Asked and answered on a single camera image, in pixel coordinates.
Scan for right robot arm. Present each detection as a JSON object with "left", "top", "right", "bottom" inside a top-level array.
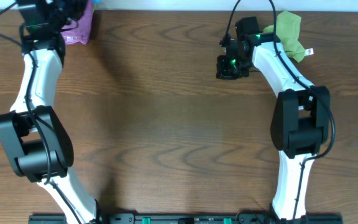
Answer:
[{"left": 216, "top": 16, "right": 330, "bottom": 223}]

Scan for olive green crumpled cloth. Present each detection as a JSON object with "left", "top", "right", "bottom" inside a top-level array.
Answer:
[{"left": 276, "top": 11, "right": 314, "bottom": 63}]

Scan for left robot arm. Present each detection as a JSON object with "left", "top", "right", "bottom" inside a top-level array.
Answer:
[{"left": 0, "top": 1, "right": 103, "bottom": 223}]

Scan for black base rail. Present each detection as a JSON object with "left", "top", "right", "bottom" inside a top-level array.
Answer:
[{"left": 28, "top": 212, "right": 344, "bottom": 224}]

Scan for purple folded cloth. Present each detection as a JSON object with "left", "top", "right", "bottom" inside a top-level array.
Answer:
[{"left": 62, "top": 0, "right": 94, "bottom": 45}]

